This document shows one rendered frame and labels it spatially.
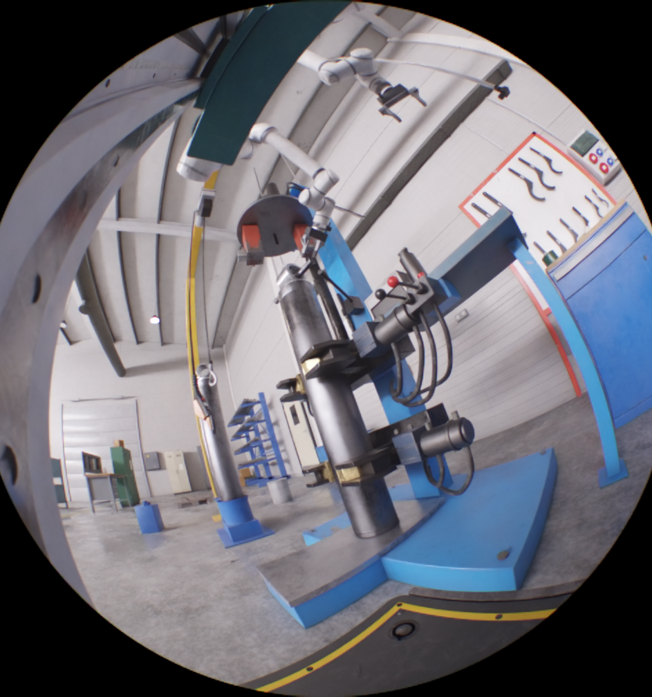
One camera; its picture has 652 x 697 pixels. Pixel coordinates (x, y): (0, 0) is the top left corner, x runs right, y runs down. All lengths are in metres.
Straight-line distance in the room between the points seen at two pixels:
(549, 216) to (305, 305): 2.50
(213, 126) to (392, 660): 1.09
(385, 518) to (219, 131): 1.50
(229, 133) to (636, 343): 1.85
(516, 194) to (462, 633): 3.05
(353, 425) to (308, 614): 0.78
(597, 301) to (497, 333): 1.51
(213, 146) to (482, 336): 2.69
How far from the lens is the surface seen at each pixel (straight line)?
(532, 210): 2.90
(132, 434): 11.97
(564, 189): 3.00
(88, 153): 0.15
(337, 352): 0.98
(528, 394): 2.73
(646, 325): 1.57
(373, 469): 0.92
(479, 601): 0.41
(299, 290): 1.30
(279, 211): 1.79
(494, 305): 2.75
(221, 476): 2.17
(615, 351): 1.51
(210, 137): 0.82
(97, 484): 6.60
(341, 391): 1.08
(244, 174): 7.06
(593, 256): 1.54
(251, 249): 1.58
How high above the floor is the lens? 0.62
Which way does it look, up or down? 22 degrees up
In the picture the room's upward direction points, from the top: 20 degrees counter-clockwise
